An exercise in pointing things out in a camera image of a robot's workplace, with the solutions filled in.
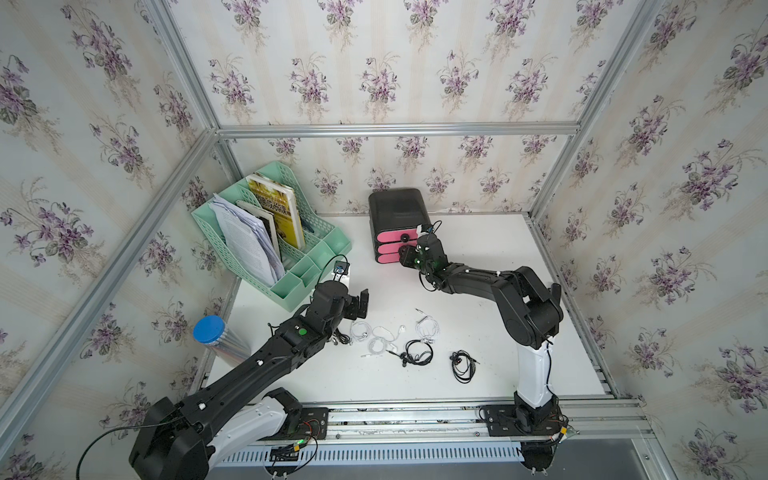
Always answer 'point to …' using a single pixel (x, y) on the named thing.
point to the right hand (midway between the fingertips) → (404, 250)
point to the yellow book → (280, 200)
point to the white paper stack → (247, 238)
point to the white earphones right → (427, 328)
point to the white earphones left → (360, 330)
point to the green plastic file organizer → (267, 233)
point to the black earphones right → (463, 365)
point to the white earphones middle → (383, 340)
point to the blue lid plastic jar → (213, 331)
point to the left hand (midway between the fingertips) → (356, 290)
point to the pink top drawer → (397, 235)
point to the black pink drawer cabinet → (395, 216)
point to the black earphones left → (342, 338)
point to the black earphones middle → (417, 352)
